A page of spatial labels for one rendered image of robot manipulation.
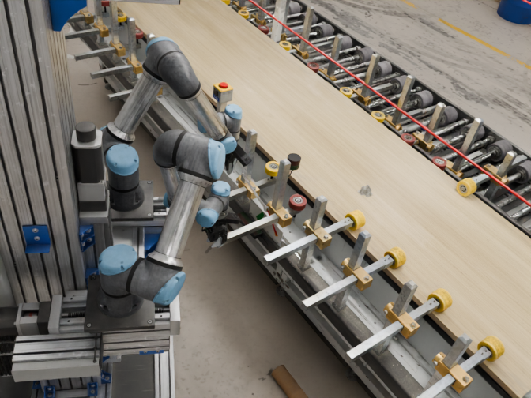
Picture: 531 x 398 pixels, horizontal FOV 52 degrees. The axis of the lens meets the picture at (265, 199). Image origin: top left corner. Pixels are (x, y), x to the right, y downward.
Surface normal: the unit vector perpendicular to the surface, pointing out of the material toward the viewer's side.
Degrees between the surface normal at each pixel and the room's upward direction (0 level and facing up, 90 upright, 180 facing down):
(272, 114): 0
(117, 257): 8
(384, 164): 0
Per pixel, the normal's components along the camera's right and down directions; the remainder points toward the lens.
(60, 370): 0.15, 0.69
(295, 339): 0.13, -0.72
